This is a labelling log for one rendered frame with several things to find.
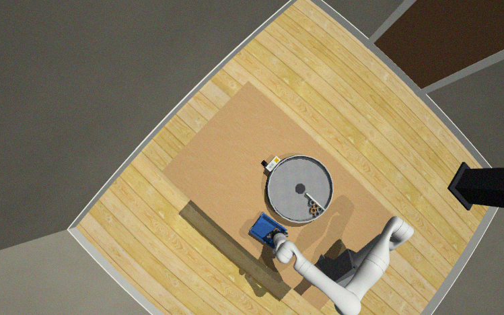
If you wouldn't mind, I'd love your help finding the blue crate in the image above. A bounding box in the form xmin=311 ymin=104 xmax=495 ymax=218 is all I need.
xmin=250 ymin=212 xmax=287 ymax=248

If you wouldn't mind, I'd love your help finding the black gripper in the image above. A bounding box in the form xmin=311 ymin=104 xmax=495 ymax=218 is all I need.
xmin=266 ymin=230 xmax=288 ymax=239

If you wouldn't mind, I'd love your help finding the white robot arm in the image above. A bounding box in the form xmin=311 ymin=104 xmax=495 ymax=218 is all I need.
xmin=272 ymin=216 xmax=414 ymax=315

